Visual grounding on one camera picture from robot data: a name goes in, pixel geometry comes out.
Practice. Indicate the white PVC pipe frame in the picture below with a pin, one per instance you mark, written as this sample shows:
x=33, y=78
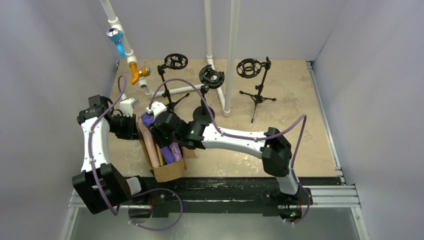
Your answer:
x=225, y=96

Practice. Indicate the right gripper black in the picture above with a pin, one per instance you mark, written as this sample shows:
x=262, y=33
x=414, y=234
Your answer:
x=157, y=129

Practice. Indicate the aluminium frame rail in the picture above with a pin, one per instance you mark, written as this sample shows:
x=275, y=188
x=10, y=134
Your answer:
x=334, y=214

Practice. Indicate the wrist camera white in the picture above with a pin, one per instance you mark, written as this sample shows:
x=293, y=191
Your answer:
x=156, y=108
x=127, y=105

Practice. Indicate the black round-base mic stand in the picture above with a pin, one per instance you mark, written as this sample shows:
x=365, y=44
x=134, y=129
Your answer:
x=210, y=79

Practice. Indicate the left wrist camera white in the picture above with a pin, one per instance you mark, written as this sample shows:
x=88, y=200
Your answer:
x=127, y=105

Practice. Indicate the glitter purple microphone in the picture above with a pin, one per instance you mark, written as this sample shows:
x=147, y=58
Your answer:
x=176, y=151

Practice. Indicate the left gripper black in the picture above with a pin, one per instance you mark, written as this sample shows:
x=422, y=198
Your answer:
x=131, y=129

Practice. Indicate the pink microphone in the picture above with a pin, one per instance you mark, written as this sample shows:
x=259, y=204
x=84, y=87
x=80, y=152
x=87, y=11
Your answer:
x=149, y=144

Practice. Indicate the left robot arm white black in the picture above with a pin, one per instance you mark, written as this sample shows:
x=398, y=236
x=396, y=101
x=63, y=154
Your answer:
x=100, y=185

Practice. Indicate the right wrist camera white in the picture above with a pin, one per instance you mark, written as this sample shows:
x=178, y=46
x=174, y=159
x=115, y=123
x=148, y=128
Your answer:
x=156, y=108

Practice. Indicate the black table edge rail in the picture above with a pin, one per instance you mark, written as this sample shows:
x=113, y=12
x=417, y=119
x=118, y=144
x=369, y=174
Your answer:
x=226, y=195

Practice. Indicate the brown cardboard box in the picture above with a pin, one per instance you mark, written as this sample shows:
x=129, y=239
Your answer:
x=167, y=172

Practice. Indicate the blue toy microphone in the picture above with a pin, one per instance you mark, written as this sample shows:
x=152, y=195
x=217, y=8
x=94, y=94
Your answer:
x=115, y=35

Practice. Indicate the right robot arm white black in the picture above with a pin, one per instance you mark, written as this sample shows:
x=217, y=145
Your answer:
x=271, y=147

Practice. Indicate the orange toy microphone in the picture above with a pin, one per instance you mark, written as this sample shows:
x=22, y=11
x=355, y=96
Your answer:
x=138, y=73

